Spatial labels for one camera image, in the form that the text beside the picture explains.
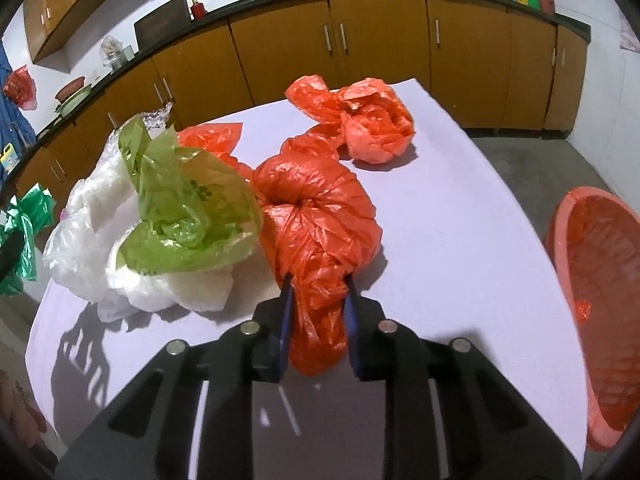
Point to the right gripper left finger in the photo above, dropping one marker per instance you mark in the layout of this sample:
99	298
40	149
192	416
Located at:
285	317

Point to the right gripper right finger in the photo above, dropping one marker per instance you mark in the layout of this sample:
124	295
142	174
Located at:
352	325

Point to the green foil wrapper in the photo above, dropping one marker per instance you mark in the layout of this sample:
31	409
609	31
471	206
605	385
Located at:
25	217

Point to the white plastic bag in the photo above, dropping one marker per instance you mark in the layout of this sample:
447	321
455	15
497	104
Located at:
81	252

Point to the long red plastic bag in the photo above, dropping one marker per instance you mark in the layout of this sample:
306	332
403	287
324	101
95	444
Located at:
319	226

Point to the olive green plastic bag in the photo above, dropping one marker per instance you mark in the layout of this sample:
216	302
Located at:
196	212

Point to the bubble wrap sheet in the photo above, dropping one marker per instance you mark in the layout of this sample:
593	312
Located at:
157	121

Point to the person left hand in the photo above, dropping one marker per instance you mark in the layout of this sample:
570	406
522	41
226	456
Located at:
25	420

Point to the lilac table cloth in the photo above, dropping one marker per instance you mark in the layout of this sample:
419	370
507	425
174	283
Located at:
459	258

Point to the hanging red plastic bag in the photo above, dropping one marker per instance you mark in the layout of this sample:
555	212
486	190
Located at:
21	89

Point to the stacked bowls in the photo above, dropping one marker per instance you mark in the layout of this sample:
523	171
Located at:
70	96

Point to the crumpled red plastic bag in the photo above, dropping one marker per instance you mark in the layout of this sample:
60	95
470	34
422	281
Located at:
367	119

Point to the glass jar with bag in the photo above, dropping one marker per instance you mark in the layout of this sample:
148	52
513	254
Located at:
113	54

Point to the red plastic basket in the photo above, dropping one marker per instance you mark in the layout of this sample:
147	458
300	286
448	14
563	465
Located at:
593	244

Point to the dark cutting board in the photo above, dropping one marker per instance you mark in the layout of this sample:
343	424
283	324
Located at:
161	23

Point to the lower wooden cabinets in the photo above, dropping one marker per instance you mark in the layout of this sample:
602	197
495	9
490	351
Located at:
493	65

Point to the red bottle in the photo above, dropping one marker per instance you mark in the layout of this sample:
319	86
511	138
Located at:
198	10

